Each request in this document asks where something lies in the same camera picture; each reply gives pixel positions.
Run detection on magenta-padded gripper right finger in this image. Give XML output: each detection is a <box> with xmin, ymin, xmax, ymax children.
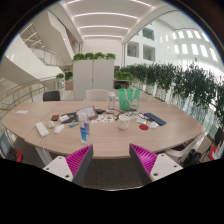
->
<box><xmin>128</xmin><ymin>143</ymin><xmax>184</xmax><ymax>186</ymax></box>

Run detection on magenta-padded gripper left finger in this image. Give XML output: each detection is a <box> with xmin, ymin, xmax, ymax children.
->
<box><xmin>43</xmin><ymin>143</ymin><xmax>95</xmax><ymax>187</ymax></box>

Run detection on clear blue-labelled water bottle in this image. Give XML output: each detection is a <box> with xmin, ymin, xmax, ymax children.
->
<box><xmin>79</xmin><ymin>111</ymin><xmax>93</xmax><ymax>144</ymax></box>

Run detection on white plastic chair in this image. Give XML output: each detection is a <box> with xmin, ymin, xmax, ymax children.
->
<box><xmin>164</xmin><ymin>131</ymin><xmax>208</xmax><ymax>164</ymax></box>

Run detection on white computer mouse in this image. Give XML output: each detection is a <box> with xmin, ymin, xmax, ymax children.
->
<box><xmin>53</xmin><ymin>123</ymin><xmax>66</xmax><ymax>135</ymax></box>

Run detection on white power strip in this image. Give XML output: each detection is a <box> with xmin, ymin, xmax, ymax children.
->
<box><xmin>35</xmin><ymin>121</ymin><xmax>50</xmax><ymax>138</ymax></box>

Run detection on white tissue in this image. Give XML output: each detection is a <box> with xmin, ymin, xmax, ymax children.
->
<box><xmin>148</xmin><ymin>121</ymin><xmax>160</xmax><ymax>130</ymax></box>

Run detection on red bag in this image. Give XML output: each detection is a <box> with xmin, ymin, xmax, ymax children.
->
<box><xmin>6</xmin><ymin>146</ymin><xmax>24</xmax><ymax>163</ymax></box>

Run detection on white ribbed block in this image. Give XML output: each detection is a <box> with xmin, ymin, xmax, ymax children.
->
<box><xmin>58</xmin><ymin>114</ymin><xmax>70</xmax><ymax>123</ymax></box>

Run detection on black notebook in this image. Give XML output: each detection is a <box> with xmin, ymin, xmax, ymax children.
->
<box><xmin>58</xmin><ymin>112</ymin><xmax>79</xmax><ymax>125</ymax></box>

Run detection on red box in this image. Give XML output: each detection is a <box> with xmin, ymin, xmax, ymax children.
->
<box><xmin>208</xmin><ymin>144</ymin><xmax>223</xmax><ymax>161</ymax></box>

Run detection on white paper cup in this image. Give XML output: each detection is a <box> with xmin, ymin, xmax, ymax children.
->
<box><xmin>118</xmin><ymin>114</ymin><xmax>131</xmax><ymax>131</ymax></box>

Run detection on tablet with printed cover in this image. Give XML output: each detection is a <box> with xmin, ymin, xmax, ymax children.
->
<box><xmin>75</xmin><ymin>105</ymin><xmax>99</xmax><ymax>122</ymax></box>

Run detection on black chair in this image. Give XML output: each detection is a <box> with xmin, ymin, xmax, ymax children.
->
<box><xmin>213</xmin><ymin>126</ymin><xmax>224</xmax><ymax>145</ymax></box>
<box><xmin>42</xmin><ymin>90</ymin><xmax>62</xmax><ymax>102</ymax></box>

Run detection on colourful sticker sheet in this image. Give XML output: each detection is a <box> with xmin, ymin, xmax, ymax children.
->
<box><xmin>90</xmin><ymin>114</ymin><xmax>115</xmax><ymax>124</ymax></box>

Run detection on white paper slip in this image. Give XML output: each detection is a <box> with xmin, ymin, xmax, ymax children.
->
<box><xmin>15</xmin><ymin>109</ymin><xmax>30</xmax><ymax>116</ymax></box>

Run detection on clear shaker bottle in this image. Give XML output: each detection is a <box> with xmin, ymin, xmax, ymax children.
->
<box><xmin>106</xmin><ymin>91</ymin><xmax>117</xmax><ymax>111</ymax></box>

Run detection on tall green plant hedge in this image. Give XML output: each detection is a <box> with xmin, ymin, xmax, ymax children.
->
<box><xmin>119</xmin><ymin>59</ymin><xmax>224</xmax><ymax>129</ymax></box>

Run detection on wooden-topped glass railing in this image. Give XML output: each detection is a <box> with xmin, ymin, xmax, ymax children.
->
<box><xmin>0</xmin><ymin>76</ymin><xmax>58</xmax><ymax>111</ymax></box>

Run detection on potted green plants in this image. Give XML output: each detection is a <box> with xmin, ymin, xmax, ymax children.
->
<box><xmin>55</xmin><ymin>71</ymin><xmax>74</xmax><ymax>91</ymax></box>

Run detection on white cabinet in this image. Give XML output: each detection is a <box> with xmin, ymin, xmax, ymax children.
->
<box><xmin>72</xmin><ymin>59</ymin><xmax>116</xmax><ymax>101</ymax></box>

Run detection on brown planter with plants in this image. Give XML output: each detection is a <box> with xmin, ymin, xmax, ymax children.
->
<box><xmin>113</xmin><ymin>70</ymin><xmax>134</xmax><ymax>90</ymax></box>

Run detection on low green shrub row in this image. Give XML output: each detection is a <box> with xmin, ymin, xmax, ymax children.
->
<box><xmin>72</xmin><ymin>51</ymin><xmax>117</xmax><ymax>62</ymax></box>

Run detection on ceiling light strips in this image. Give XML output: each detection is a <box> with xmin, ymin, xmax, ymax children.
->
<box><xmin>66</xmin><ymin>0</ymin><xmax>153</xmax><ymax>39</ymax></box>

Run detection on black cables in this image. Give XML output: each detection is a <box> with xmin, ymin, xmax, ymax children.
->
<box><xmin>113</xmin><ymin>108</ymin><xmax>151</xmax><ymax>122</ymax></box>

